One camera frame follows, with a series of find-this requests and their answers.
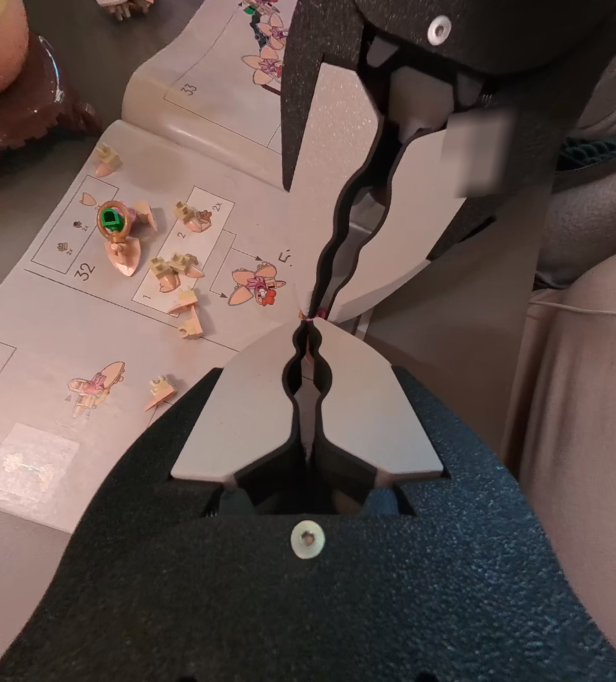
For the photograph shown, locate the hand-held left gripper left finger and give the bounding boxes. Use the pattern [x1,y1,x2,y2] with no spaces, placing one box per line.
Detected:
[169,322,310,504]

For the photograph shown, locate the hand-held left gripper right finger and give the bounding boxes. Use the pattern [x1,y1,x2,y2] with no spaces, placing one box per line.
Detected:
[309,320,444,504]

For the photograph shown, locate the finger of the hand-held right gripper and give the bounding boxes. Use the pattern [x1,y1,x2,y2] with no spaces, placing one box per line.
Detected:
[319,127,466,323]
[286,63,383,320]

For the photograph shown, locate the grey desk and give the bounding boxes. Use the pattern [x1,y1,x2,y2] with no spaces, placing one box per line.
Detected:
[0,0,546,682]

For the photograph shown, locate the dark knit cloth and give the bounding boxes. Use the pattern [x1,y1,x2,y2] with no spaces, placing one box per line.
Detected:
[556,133,616,179]

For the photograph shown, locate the person's grey sweatshirt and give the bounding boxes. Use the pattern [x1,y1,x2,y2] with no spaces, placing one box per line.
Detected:
[532,0,616,288]

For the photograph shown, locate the brick instruction booklet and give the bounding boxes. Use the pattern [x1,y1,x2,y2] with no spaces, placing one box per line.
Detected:
[0,0,373,534]

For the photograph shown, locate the person's light grey trousers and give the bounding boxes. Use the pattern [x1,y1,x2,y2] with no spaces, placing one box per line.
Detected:
[521,256,616,682]

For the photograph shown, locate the brick flower cluster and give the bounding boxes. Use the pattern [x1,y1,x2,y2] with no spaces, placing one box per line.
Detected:
[97,0,154,21]

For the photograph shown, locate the brown pot stand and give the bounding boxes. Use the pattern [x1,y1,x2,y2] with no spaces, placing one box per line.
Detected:
[0,32,103,187]

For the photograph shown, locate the white sweatshirt drawstring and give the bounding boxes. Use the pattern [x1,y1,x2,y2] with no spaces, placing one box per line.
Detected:
[529,298,616,319]

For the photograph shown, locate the gold ring petal assembly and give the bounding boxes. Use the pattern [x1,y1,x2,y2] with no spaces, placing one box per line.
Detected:
[96,200,144,278]

